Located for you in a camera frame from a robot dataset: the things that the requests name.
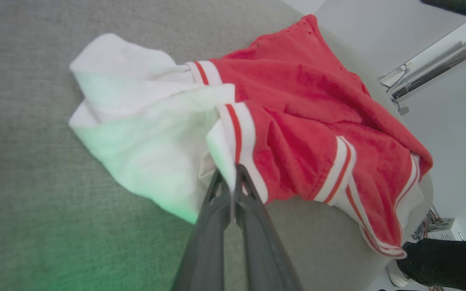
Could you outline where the white wall rail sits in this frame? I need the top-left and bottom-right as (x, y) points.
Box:
(379, 29), (466, 116)

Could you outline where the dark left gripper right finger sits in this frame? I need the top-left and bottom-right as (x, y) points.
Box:
(233, 163), (303, 291)

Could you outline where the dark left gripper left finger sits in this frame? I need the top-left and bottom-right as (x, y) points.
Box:
(171, 168), (233, 291)

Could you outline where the red garment with white stripes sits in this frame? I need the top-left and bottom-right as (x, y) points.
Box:
(68, 14), (434, 259)

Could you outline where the white box with cables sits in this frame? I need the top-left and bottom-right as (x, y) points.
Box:
(413, 206), (466, 242)

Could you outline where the grey fabric sofa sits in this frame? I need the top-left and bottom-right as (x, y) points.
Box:
(0, 0), (434, 291)

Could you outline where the white shoe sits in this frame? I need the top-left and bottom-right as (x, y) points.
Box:
(386, 261), (410, 288)

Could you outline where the black blurry object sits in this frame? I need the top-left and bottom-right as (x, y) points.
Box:
(420, 0), (466, 23)

